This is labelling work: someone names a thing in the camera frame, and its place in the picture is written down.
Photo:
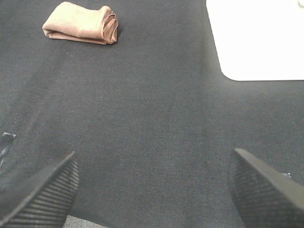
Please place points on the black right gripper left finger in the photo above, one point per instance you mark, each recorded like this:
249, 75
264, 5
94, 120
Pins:
44, 199

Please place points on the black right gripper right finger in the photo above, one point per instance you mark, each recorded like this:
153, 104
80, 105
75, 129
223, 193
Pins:
264, 197

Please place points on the brown microfiber towel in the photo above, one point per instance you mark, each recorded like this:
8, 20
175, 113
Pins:
73, 22

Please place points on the black table cloth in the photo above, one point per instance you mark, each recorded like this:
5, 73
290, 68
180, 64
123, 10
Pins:
152, 118

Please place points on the pale green plastic basket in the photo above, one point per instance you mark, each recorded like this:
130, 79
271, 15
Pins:
258, 40

